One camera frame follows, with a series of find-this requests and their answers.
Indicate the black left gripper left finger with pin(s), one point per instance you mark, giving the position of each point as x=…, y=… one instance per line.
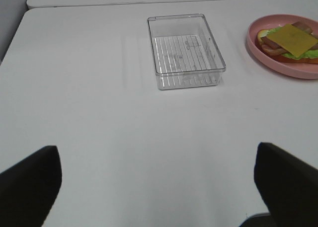
x=29, y=189

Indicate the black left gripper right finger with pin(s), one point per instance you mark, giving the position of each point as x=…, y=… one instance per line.
x=287, y=185

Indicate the green lettuce leaf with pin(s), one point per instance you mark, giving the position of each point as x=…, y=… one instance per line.
x=291, y=43

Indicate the yellow cheese slice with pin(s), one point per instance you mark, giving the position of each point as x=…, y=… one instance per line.
x=293, y=39

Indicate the bread slice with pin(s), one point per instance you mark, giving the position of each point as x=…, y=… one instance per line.
x=310, y=56

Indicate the bacon strip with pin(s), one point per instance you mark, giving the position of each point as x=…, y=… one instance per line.
x=272, y=52
x=300, y=25

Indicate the pink round plate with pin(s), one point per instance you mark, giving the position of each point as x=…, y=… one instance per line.
x=297, y=70

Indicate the left clear plastic container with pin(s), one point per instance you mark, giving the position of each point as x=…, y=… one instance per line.
x=184, y=52

